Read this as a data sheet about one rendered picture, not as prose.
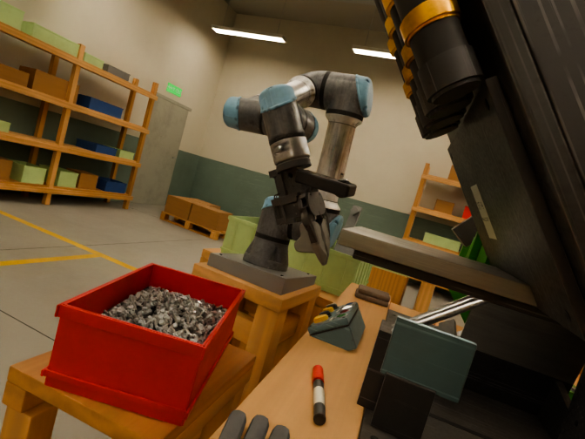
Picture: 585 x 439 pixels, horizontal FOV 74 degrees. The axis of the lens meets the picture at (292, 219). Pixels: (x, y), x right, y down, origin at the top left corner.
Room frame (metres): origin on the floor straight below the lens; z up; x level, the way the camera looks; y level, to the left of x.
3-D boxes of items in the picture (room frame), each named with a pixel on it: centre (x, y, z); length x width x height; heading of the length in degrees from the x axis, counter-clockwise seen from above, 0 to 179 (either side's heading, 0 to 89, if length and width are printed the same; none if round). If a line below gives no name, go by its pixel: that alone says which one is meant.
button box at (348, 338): (0.77, -0.15, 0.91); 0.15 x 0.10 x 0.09; 164
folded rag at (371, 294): (1.15, -0.29, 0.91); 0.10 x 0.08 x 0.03; 78
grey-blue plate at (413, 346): (0.47, -0.20, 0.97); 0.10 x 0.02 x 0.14; 74
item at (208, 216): (6.76, 1.49, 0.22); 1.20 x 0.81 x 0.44; 65
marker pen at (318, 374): (0.50, -0.10, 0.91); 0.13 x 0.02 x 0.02; 178
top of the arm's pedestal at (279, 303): (1.27, 0.05, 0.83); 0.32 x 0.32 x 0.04; 67
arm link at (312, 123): (0.90, 0.06, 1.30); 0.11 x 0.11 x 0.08; 71
